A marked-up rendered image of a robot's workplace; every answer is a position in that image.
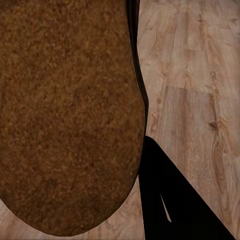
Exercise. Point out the sandal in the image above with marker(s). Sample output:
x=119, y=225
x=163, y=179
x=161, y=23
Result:
x=73, y=111

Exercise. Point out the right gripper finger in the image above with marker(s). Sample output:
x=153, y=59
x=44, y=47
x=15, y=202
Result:
x=191, y=218

